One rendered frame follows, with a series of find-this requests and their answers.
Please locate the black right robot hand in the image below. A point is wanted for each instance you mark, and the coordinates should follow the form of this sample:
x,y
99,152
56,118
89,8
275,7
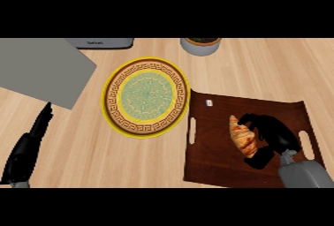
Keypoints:
x,y
272,133

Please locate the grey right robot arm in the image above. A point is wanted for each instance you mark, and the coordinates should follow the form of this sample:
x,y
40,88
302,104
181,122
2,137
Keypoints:
x,y
302,173

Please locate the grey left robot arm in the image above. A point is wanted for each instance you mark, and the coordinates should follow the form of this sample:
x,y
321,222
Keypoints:
x,y
19,185

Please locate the golden brown croissant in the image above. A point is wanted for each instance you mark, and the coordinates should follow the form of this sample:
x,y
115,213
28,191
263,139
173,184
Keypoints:
x,y
243,137

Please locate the dark brown wooden tray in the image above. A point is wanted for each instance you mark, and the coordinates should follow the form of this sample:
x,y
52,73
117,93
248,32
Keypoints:
x,y
217,141

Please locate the yellow green patterned plate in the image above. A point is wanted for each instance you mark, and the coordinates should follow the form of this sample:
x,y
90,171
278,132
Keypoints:
x,y
147,97

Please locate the grey plant pot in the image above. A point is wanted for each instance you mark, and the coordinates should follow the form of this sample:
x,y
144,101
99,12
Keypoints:
x,y
201,46

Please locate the grey appliance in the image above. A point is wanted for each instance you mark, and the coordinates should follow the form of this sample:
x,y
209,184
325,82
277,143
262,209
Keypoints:
x,y
102,43

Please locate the flat grey panel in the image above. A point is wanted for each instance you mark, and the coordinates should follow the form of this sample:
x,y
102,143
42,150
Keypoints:
x,y
39,70

